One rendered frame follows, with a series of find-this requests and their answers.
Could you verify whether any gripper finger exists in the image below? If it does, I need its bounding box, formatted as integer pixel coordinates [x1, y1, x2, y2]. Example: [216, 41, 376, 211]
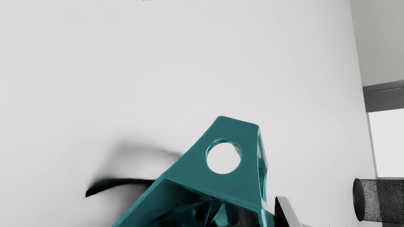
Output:
[274, 196, 311, 227]

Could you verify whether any teal faceted mug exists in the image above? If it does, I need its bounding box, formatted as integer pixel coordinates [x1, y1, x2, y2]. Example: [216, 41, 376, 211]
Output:
[112, 116, 279, 227]

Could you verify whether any dark mesh pen holder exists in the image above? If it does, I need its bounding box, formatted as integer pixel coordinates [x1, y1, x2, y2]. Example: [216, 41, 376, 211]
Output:
[353, 178, 404, 224]

